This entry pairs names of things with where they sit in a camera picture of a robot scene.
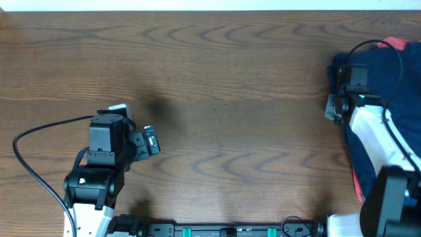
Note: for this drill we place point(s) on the navy blue clothes pile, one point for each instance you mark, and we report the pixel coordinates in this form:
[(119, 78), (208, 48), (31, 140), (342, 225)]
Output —
[(405, 96)]

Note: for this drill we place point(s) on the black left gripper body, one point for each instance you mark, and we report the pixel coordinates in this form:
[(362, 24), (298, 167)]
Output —
[(137, 149)]

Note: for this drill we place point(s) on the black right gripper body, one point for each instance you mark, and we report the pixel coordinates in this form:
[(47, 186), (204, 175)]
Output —
[(331, 107)]

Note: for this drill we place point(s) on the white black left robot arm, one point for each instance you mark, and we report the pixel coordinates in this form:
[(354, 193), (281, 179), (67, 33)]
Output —
[(97, 177)]

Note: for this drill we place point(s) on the red garment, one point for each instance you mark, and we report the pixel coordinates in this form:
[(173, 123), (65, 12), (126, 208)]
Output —
[(383, 51)]

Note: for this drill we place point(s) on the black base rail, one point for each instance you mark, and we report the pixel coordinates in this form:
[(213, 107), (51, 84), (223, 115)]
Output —
[(130, 226)]

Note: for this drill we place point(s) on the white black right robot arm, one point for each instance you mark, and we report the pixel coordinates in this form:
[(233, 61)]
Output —
[(397, 169)]

